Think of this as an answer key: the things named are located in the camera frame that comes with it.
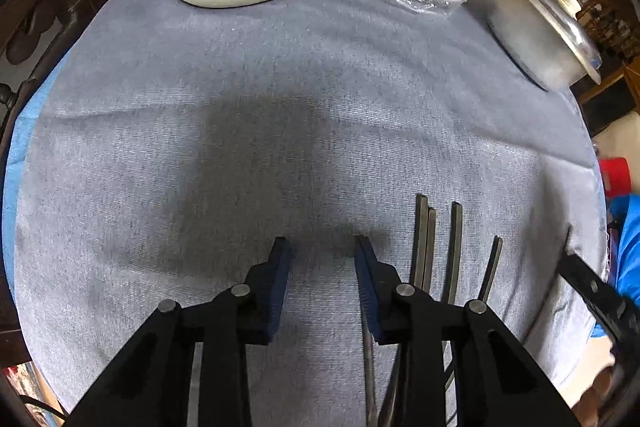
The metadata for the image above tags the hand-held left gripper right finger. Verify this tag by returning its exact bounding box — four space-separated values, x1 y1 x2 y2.
355 234 581 427

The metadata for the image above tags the brown wooden chair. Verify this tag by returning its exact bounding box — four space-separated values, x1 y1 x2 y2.
580 62 640 122

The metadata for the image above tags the metal pot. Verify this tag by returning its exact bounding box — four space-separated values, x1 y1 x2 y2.
487 0 586 92

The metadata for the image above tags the red plastic child chair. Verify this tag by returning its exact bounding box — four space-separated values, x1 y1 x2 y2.
600 158 633 198

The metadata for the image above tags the blue tablecloth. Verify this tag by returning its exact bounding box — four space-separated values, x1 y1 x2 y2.
1 52 76 338

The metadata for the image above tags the grey denim cloth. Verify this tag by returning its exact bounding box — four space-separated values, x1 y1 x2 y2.
15 0 608 427

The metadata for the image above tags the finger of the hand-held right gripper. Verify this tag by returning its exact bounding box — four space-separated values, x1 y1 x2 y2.
556 252 640 358

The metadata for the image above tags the cream armchair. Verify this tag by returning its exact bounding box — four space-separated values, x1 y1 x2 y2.
592 109 640 158

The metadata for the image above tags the dark chopstick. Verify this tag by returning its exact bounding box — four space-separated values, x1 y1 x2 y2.
440 202 463 308
422 208 437 293
477 235 504 304
361 307 382 427
409 194 430 290

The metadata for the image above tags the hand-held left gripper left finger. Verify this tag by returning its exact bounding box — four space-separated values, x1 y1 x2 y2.
65 236 293 427

